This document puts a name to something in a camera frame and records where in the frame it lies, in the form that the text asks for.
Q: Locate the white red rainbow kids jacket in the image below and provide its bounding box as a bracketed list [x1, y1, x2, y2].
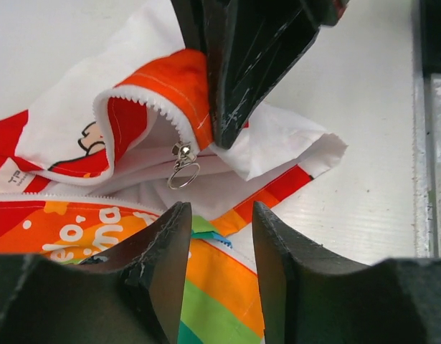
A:
[0, 1, 346, 343]

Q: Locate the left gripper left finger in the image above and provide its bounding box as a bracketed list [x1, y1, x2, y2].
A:
[0, 202, 192, 343]

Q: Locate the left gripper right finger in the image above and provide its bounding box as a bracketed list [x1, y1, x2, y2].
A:
[252, 202, 441, 343]

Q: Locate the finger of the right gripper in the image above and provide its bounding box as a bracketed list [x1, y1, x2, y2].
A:
[171, 0, 207, 54]
[202, 1, 320, 149]

